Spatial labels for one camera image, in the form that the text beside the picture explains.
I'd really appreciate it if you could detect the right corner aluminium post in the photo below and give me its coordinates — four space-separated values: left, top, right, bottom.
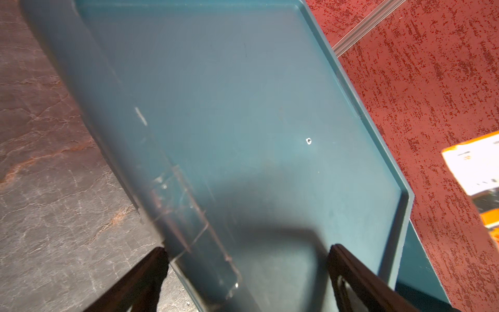
332 0 405 57

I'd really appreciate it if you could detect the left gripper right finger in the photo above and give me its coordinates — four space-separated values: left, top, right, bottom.
327 244 417 311

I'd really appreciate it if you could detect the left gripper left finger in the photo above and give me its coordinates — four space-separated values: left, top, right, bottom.
85 247 169 312

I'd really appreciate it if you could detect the orange flower seed bag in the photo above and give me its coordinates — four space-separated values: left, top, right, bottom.
441 131 498 244

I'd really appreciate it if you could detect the teal drawer cabinet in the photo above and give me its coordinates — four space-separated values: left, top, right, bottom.
19 1 452 311

